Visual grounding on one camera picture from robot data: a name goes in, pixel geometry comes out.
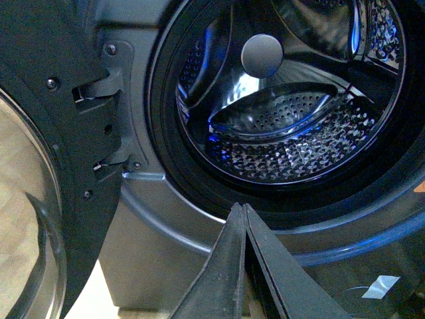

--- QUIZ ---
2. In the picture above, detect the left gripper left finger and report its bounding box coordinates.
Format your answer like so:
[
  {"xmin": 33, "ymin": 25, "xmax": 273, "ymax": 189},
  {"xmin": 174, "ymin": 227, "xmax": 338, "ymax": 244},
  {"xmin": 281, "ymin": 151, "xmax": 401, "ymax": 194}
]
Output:
[{"xmin": 170, "ymin": 203, "xmax": 246, "ymax": 318}]

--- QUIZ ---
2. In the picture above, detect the steel washing drum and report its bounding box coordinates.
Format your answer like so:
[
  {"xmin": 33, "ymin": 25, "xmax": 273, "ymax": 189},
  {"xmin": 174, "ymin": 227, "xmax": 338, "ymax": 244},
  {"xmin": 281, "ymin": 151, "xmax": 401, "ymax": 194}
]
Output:
[{"xmin": 175, "ymin": 1, "xmax": 408, "ymax": 186}]

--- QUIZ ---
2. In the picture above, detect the washing machine door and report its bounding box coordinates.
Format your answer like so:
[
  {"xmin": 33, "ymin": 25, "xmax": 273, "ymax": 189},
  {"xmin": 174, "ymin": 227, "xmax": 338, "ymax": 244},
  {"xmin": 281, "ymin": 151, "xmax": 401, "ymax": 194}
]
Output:
[{"xmin": 1, "ymin": 1, "xmax": 122, "ymax": 318}]

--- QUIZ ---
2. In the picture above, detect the orange warning sticker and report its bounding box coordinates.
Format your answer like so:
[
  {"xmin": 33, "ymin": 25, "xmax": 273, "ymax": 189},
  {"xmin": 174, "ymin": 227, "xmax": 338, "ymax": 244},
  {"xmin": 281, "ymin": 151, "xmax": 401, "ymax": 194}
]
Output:
[{"xmin": 414, "ymin": 181, "xmax": 425, "ymax": 193}]

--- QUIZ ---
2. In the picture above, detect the grey front-load washing machine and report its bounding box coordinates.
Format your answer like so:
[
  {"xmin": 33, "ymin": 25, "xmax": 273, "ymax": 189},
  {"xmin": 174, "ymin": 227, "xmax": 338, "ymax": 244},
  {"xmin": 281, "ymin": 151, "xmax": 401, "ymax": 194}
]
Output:
[{"xmin": 92, "ymin": 1, "xmax": 424, "ymax": 318}]

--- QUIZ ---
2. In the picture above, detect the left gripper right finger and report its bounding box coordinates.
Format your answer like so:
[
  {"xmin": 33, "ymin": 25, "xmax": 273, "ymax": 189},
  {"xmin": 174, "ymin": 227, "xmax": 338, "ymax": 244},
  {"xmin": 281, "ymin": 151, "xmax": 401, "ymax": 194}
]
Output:
[{"xmin": 242, "ymin": 204, "xmax": 351, "ymax": 318}]

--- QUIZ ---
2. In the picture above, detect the white tape label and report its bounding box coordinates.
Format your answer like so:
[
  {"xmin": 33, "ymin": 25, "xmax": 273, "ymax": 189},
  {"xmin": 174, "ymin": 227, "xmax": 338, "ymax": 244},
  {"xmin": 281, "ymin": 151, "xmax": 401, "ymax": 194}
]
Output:
[{"xmin": 361, "ymin": 275, "xmax": 400, "ymax": 300}]

